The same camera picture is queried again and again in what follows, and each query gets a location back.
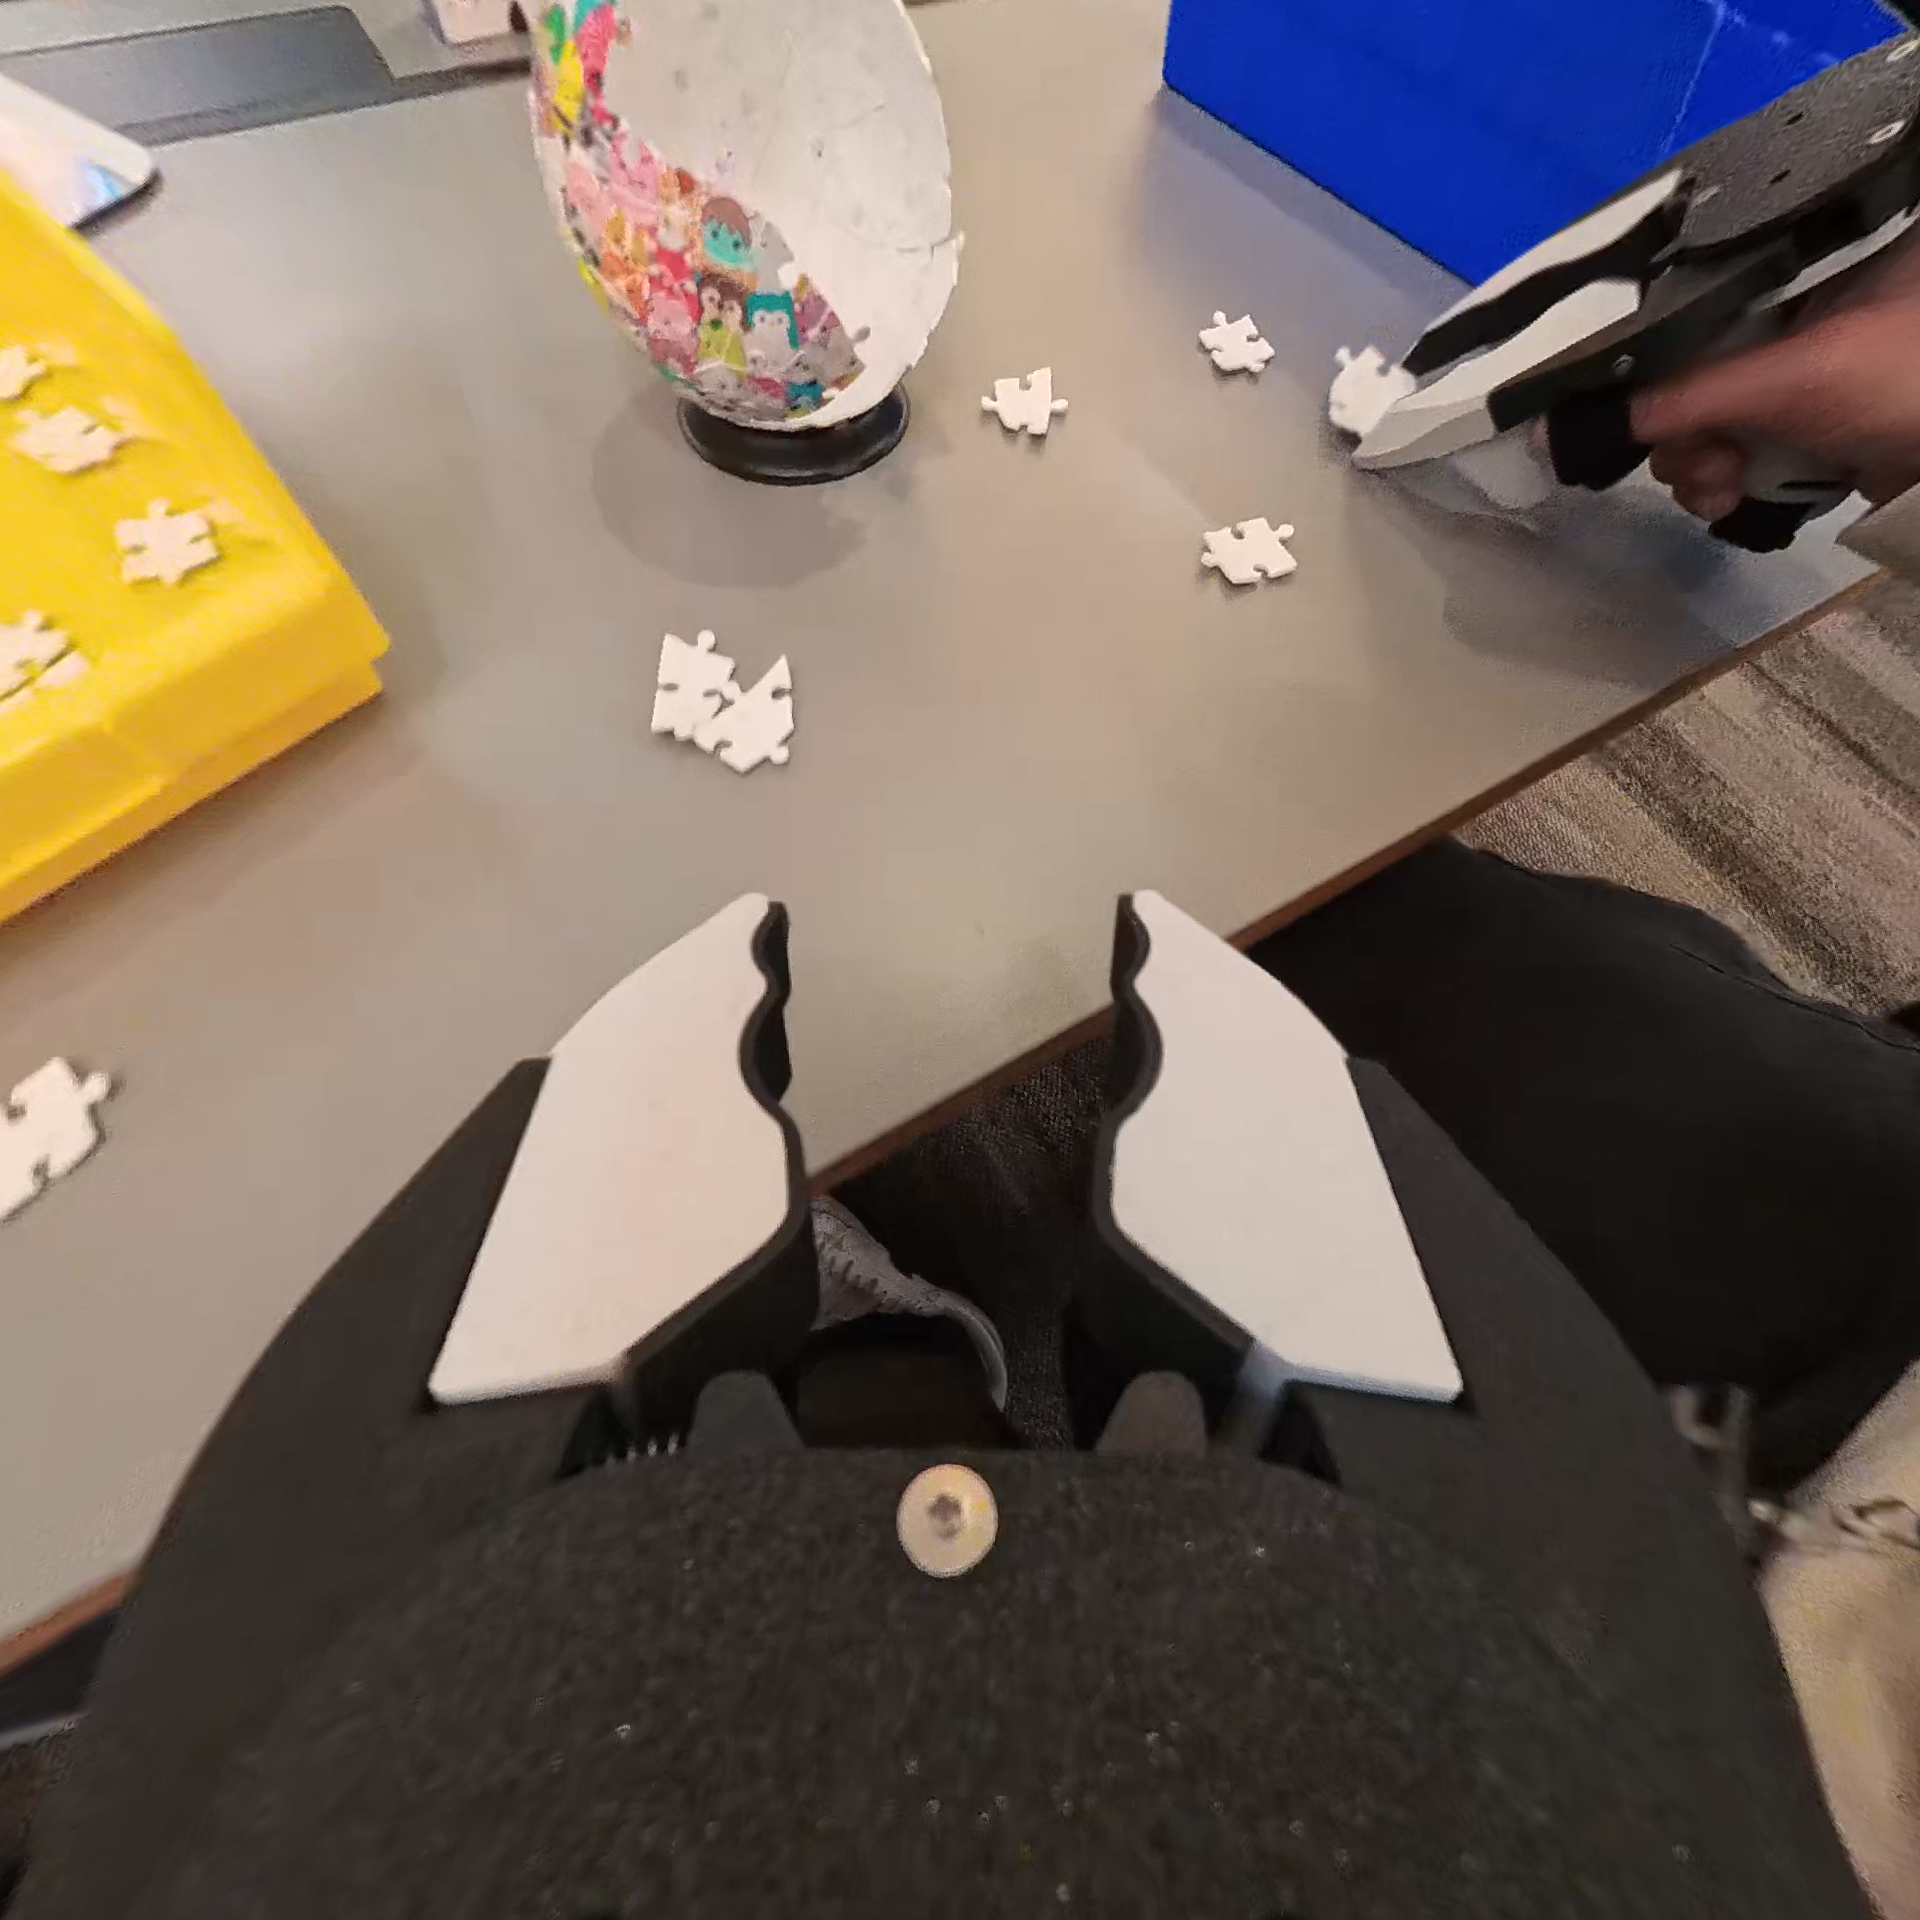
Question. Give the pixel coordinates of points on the black ball stand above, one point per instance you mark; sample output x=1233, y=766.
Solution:
x=796, y=444

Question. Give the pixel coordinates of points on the colourful puzzle ball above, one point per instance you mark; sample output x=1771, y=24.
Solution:
x=751, y=182

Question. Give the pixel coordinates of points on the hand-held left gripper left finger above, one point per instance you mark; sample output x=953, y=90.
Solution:
x=615, y=1201

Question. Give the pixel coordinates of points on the white stand base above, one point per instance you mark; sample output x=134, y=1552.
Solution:
x=68, y=151

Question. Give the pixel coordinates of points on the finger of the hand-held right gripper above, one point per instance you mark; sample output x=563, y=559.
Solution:
x=1486, y=415
x=1562, y=266

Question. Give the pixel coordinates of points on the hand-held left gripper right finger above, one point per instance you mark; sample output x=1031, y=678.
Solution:
x=1276, y=1201

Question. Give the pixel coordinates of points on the beige hoodie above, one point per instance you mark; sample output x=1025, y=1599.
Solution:
x=1854, y=1680

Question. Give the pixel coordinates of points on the yellow plastic bin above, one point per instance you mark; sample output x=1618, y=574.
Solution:
x=181, y=720

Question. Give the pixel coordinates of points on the blue plastic bin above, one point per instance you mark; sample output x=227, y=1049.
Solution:
x=1471, y=122

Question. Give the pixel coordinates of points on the person's right hand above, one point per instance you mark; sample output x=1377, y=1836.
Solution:
x=1803, y=420

